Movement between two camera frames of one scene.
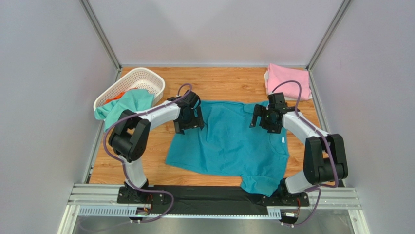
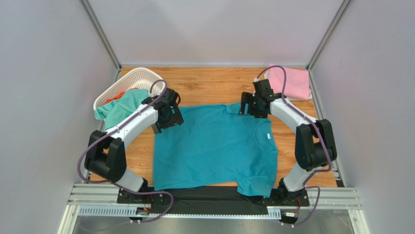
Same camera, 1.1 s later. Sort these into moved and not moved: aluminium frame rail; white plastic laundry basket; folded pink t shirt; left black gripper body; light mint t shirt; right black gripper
Moved: left black gripper body; right black gripper
Not moved: light mint t shirt; white plastic laundry basket; aluminium frame rail; folded pink t shirt
